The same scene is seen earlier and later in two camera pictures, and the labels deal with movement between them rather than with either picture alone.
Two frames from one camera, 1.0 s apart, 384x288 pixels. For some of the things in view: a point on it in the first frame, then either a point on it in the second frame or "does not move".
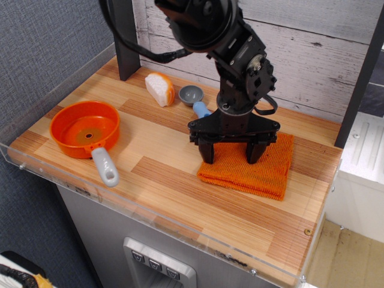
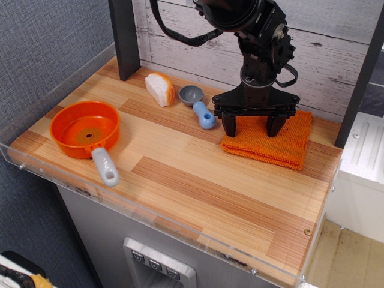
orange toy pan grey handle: (84, 128) does not move
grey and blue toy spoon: (192, 95) does not move
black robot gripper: (233, 125) -> (247, 101)
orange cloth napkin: (267, 178) -> (288, 149)
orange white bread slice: (161, 88) does not move
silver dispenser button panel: (148, 267) does not move
